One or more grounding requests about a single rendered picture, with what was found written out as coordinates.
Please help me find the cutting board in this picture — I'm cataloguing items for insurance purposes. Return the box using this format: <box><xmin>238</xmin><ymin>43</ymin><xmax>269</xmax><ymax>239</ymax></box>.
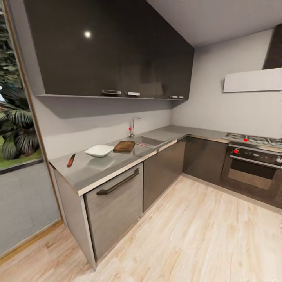
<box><xmin>113</xmin><ymin>141</ymin><xmax>135</xmax><ymax>152</ymax></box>

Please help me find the bowl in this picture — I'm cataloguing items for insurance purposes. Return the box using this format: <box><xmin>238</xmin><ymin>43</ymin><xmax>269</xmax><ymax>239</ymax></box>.
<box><xmin>85</xmin><ymin>145</ymin><xmax>114</xmax><ymax>158</ymax></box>

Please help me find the parer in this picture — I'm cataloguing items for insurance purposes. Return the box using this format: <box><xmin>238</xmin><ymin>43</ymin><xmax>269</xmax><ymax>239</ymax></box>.
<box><xmin>67</xmin><ymin>154</ymin><xmax>75</xmax><ymax>166</ymax></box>

